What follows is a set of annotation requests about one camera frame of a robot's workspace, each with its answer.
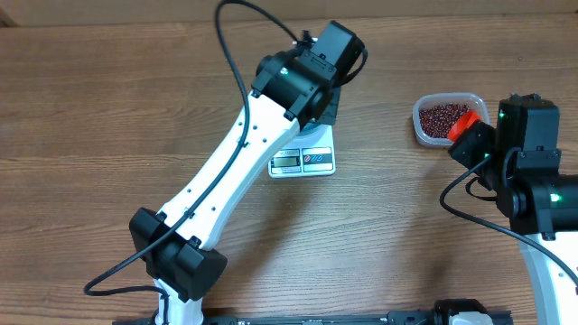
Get white digital kitchen scale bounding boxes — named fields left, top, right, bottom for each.
left=268, top=123, right=336, bottom=179

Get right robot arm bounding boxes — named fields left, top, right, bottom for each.
left=442, top=94, right=577, bottom=324

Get red adzuki beans in container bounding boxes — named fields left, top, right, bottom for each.
left=419, top=103, right=470, bottom=138

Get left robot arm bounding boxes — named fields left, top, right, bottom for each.
left=129, top=21, right=368, bottom=324

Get clear plastic food container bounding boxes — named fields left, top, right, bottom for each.
left=412, top=92, right=490, bottom=147

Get red plastic measuring scoop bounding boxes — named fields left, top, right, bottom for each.
left=447, top=110, right=481, bottom=142

